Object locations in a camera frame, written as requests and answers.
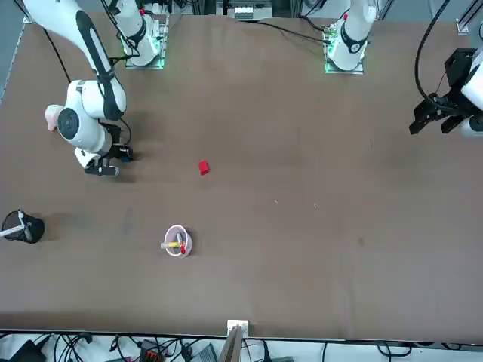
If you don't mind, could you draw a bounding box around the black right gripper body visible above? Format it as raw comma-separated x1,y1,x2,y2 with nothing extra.
98,121,134,167

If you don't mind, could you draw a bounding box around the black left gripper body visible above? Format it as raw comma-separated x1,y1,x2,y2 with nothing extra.
427,48,478,117

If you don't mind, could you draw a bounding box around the pink plush toy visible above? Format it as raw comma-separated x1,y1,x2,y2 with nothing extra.
45,104,63,132

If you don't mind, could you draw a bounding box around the black mesh pen cup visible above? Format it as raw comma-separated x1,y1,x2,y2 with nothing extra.
1,210,46,245

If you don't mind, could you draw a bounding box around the clear pink plastic cup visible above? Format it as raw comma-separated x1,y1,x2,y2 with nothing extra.
163,224,195,259

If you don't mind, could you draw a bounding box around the white marker pen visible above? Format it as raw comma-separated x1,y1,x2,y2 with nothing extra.
0,210,26,239

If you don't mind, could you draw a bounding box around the grey power strip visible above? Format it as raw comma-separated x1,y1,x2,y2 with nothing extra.
233,5,255,21

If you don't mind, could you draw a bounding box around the black orange electronic device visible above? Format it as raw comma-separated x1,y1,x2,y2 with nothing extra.
138,339,168,362

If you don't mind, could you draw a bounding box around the black power adapter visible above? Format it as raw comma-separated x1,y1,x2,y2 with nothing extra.
7,339,48,362

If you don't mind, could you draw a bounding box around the dark grey power brick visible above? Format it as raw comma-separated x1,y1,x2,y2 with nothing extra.
195,342,220,362

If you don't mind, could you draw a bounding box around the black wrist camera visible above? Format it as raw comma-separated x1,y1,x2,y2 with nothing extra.
83,164,121,179

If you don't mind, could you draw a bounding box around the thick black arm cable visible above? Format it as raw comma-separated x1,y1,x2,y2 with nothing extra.
414,0,452,100

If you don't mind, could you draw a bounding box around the aluminium profile bracket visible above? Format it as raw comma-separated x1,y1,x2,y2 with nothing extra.
455,0,483,36
14,0,39,25

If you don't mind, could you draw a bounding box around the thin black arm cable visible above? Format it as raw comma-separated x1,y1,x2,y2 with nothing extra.
40,0,134,148

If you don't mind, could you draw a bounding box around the black cable on table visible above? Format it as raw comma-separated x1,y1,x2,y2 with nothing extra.
236,18,330,43

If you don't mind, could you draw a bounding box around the white post foot bracket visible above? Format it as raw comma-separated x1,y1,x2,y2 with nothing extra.
226,319,251,338

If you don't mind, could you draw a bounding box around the aluminium camera post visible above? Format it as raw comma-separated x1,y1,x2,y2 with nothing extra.
220,324,245,362

